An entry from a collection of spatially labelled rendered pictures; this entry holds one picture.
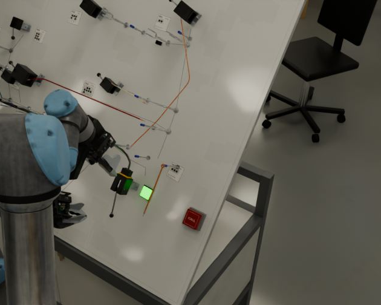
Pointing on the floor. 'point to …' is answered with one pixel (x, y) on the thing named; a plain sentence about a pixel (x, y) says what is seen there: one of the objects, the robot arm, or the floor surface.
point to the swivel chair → (324, 56)
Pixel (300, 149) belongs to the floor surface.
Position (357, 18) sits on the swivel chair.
